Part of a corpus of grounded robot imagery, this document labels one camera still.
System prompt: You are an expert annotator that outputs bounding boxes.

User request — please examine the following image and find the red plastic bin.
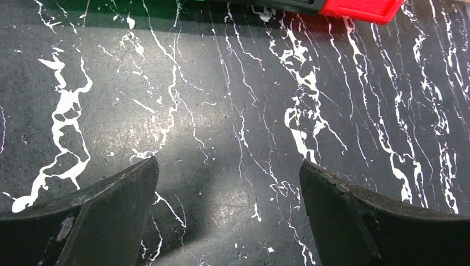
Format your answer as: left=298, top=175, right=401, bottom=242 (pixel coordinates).
left=319, top=0, right=403, bottom=25

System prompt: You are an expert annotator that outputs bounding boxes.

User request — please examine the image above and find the black plastic bin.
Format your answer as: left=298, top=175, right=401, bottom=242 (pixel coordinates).
left=221, top=0, right=326, bottom=15

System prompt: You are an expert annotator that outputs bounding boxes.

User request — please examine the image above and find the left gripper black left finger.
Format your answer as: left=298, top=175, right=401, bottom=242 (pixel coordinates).
left=1, top=157, right=159, bottom=265

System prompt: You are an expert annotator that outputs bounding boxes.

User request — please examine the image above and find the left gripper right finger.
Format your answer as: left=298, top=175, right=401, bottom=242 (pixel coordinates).
left=299, top=161, right=469, bottom=265

